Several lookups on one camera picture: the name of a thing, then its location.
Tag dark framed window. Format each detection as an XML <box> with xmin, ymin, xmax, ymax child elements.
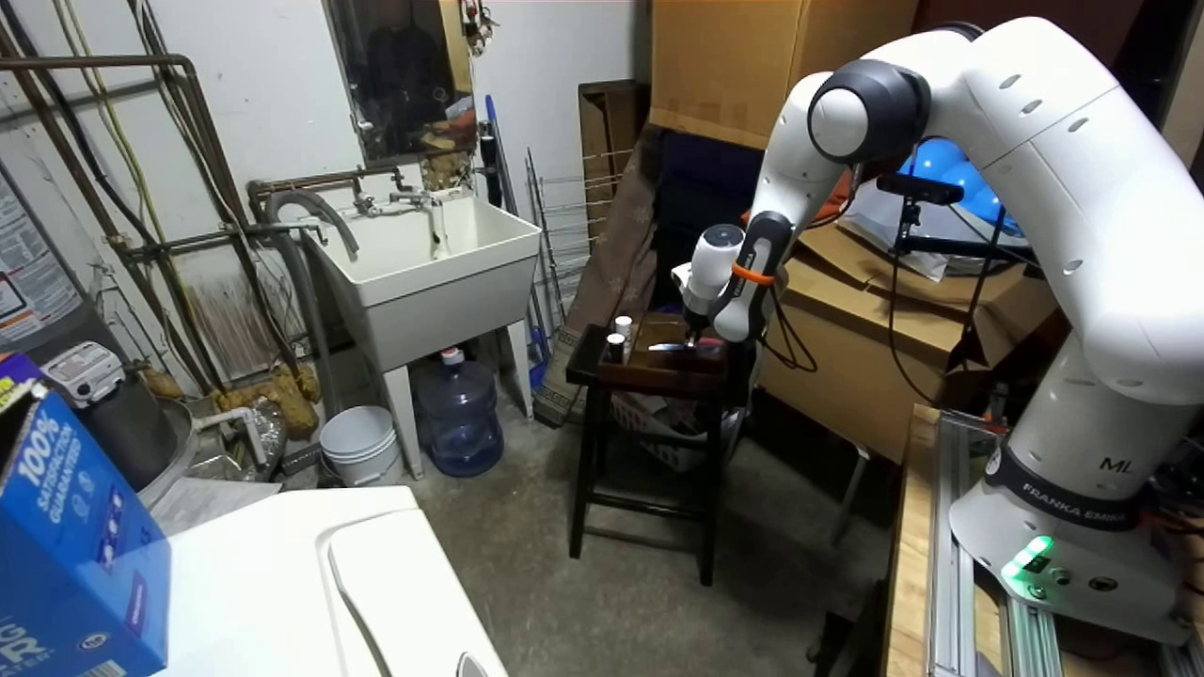
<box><xmin>318</xmin><ymin>0</ymin><xmax>463</xmax><ymax>165</ymax></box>

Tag small black table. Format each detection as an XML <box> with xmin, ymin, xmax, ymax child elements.
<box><xmin>563</xmin><ymin>317</ymin><xmax>765</xmax><ymax>591</ymax></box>

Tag tall grey water heater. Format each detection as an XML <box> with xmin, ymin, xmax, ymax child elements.
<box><xmin>0</xmin><ymin>161</ymin><xmax>199</xmax><ymax>499</ymax></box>

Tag white utility sink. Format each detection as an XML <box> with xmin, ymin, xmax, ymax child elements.
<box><xmin>306</xmin><ymin>185</ymin><xmax>547</xmax><ymax>482</ymax></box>

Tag metal sink faucet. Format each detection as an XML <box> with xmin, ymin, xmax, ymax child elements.
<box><xmin>244</xmin><ymin>161</ymin><xmax>449</xmax><ymax>262</ymax></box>

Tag blue detergent box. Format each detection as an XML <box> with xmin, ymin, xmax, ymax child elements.
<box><xmin>0</xmin><ymin>350</ymin><xmax>175</xmax><ymax>677</ymax></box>

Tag orange cloth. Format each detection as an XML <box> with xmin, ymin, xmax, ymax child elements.
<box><xmin>824</xmin><ymin>172</ymin><xmax>872</xmax><ymax>233</ymax></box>

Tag tall plain cardboard box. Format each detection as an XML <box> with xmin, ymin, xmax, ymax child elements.
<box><xmin>648</xmin><ymin>0</ymin><xmax>927</xmax><ymax>155</ymax></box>

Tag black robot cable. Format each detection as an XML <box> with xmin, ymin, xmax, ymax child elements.
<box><xmin>747</xmin><ymin>235</ymin><xmax>932</xmax><ymax>406</ymax></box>

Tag black camera on stand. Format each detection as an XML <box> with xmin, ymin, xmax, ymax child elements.
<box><xmin>877</xmin><ymin>168</ymin><xmax>1047</xmax><ymax>272</ymax></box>

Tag rusty metal wall pipes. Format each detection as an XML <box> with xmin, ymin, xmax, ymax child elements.
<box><xmin>0</xmin><ymin>52</ymin><xmax>330</xmax><ymax>395</ymax></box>

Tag grey wire rack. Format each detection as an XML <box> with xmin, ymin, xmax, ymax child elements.
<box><xmin>522</xmin><ymin>148</ymin><xmax>596</xmax><ymax>312</ymax></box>

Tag white plastic bucket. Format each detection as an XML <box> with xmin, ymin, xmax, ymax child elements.
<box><xmin>312</xmin><ymin>401</ymin><xmax>410</xmax><ymax>489</ymax></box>

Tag blue handled mop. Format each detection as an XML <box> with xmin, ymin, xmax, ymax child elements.
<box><xmin>476</xmin><ymin>89</ymin><xmax>555</xmax><ymax>395</ymax></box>

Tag blue water jug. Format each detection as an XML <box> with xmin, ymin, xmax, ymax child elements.
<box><xmin>410</xmin><ymin>346</ymin><xmax>509</xmax><ymax>482</ymax></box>

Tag blue hard hat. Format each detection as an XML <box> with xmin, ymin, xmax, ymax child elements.
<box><xmin>900</xmin><ymin>136</ymin><xmax>993</xmax><ymax>204</ymax></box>
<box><xmin>964</xmin><ymin>185</ymin><xmax>1028</xmax><ymax>242</ymax></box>

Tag brown hanging cloth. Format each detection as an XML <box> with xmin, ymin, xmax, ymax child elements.
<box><xmin>535</xmin><ymin>136</ymin><xmax>670</xmax><ymax>427</ymax></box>

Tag flattened cardboard sheets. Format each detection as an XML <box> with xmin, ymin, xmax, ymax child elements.
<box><xmin>577</xmin><ymin>79</ymin><xmax>656</xmax><ymax>219</ymax></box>

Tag dark blue hanging cloth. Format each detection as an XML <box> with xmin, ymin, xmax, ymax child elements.
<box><xmin>652</xmin><ymin>123</ymin><xmax>771</xmax><ymax>312</ymax></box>

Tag aluminium rail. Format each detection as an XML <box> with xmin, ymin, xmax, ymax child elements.
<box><xmin>927</xmin><ymin>408</ymin><xmax>1009</xmax><ymax>677</ymax></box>

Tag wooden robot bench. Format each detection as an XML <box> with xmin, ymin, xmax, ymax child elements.
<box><xmin>879</xmin><ymin>401</ymin><xmax>1204</xmax><ymax>677</ymax></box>

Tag large brown cardboard box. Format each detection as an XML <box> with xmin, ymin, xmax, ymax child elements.
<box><xmin>754</xmin><ymin>219</ymin><xmax>1062</xmax><ymax>466</ymax></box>

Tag yellow pipe insulation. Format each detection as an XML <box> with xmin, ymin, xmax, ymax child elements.
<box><xmin>212</xmin><ymin>362</ymin><xmax>327</xmax><ymax>445</ymax></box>

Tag white appliance top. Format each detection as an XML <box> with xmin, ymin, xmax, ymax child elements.
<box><xmin>162</xmin><ymin>486</ymin><xmax>510</xmax><ymax>677</ymax></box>

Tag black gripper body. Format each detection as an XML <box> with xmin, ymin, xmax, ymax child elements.
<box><xmin>676</xmin><ymin>302</ymin><xmax>727</xmax><ymax>346</ymax></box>

